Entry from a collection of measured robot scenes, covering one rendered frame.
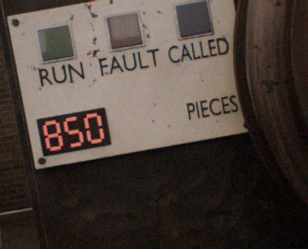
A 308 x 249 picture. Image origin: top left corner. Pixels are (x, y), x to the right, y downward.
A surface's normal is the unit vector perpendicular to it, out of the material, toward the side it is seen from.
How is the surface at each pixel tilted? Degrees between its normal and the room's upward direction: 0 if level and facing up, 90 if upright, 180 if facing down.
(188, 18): 90
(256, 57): 90
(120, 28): 90
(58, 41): 90
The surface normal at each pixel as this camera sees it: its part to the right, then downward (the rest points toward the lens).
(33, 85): 0.02, 0.05
